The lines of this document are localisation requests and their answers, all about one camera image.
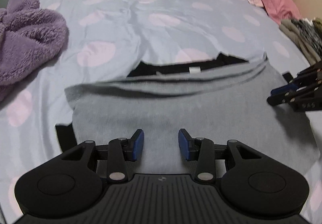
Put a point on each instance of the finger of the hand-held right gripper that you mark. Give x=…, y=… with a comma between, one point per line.
x=301, y=99
x=284, y=89

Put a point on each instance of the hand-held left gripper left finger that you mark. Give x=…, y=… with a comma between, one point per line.
x=138, y=144

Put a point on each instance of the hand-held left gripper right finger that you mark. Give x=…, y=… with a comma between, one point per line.
x=183, y=144

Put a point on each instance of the plain grey knit top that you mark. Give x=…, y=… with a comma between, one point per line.
x=163, y=108

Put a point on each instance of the olive patterned clothes pile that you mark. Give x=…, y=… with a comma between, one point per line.
x=301, y=43

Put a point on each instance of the olive striped folded garment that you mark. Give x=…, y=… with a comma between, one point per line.
x=318, y=23

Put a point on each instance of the grey pink-dotted bed sheet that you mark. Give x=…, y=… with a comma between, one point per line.
x=151, y=38

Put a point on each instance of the purple fleece garment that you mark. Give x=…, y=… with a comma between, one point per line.
x=30, y=38

